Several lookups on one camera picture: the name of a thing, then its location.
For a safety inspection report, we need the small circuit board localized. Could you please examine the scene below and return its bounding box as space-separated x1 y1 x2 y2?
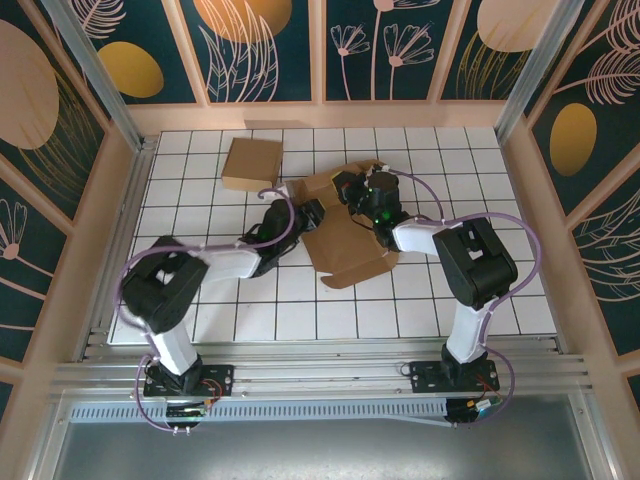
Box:
164 403 210 420
446 397 504 429

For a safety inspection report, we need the grey metal sheet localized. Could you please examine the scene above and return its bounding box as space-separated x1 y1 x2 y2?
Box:
29 394 616 480

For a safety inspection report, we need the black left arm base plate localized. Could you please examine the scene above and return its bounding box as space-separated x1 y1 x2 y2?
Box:
143 363 236 399

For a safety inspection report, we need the aluminium corner post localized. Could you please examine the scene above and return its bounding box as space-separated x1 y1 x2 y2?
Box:
494 0 576 146
39 0 147 152

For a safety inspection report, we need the grey slotted cable duct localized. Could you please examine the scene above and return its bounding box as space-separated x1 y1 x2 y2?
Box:
68 397 450 425

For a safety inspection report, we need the brown cardboard box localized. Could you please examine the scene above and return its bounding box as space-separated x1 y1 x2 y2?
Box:
292 158 401 290
220 137 285 193

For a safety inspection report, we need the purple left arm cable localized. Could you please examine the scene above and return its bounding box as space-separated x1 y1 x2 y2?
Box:
114 187 296 432

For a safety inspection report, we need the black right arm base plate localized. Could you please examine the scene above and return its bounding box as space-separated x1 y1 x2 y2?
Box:
408 359 501 395

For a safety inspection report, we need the aluminium side rail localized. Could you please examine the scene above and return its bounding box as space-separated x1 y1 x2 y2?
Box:
74 133 161 364

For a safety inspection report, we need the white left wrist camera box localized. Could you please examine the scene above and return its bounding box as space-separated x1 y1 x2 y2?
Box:
274 178 302 202

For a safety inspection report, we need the aluminium base frame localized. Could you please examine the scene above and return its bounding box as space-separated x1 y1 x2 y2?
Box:
48 335 597 404

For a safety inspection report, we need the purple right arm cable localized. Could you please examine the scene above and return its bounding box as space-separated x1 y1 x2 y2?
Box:
387 167 545 426

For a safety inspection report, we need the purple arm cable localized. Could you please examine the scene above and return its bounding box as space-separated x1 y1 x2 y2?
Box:
114 187 296 432
387 167 545 426

